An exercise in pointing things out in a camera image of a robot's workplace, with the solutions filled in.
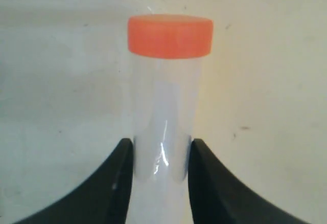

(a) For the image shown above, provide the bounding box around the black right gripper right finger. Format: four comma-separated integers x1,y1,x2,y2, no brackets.
188,139,303,224

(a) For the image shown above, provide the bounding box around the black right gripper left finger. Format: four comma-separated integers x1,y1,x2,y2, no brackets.
20,138,133,223

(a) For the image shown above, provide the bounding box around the orange cap clear tube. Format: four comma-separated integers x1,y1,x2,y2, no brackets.
126,14,214,223

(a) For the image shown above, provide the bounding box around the cream plastic bin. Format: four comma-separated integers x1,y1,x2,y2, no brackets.
1,0,326,223

